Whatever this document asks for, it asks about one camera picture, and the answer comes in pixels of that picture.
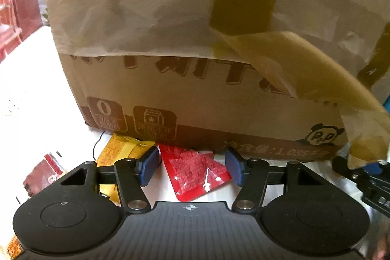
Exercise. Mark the dark red snack packet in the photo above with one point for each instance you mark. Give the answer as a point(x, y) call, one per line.
point(45, 174)

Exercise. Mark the orange snack packet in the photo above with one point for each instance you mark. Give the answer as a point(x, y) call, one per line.
point(14, 247)

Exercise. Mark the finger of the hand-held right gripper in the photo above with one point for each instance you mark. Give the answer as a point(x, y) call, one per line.
point(355, 170)
point(376, 193)

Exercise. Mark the yellow snack packet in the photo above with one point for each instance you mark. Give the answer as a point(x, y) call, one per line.
point(120, 150)

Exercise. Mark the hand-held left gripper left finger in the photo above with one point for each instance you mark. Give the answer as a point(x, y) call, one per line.
point(148, 167)

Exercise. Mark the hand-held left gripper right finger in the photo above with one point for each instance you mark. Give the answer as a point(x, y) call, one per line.
point(236, 167)

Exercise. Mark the brown cardboard box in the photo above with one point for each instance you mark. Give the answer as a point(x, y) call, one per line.
point(195, 101)

